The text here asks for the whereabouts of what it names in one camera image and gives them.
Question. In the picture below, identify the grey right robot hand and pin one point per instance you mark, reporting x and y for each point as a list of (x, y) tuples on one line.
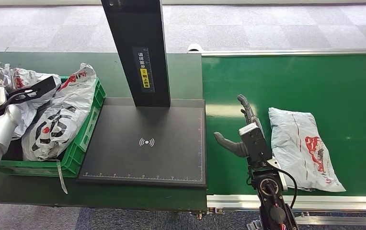
[(233, 147)]

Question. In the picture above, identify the grey package with red print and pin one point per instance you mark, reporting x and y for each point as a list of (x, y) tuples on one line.
[(27, 111)]

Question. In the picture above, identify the pale grey package red print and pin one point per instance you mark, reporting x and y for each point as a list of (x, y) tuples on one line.
[(300, 149)]

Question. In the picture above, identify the white package with black print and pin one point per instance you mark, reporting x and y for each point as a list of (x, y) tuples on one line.
[(59, 120)]

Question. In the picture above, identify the green conveyor belt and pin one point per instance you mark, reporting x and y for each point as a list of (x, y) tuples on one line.
[(313, 82)]

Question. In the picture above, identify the black scanner platform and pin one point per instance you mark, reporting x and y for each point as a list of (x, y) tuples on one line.
[(145, 146)]

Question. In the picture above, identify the green plastic crate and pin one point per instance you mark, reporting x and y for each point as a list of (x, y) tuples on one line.
[(84, 133)]

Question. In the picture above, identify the black scanner column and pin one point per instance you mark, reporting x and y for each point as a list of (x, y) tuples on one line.
[(135, 38)]

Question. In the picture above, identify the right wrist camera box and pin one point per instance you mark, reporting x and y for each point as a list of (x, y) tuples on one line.
[(255, 144)]

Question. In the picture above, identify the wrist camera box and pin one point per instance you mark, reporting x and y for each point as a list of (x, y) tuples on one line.
[(255, 144), (27, 92)]

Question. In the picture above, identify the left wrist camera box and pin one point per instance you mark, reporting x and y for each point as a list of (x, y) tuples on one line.
[(27, 92)]

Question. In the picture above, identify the aluminium conveyor frame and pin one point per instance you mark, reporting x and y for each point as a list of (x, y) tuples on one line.
[(329, 203)]

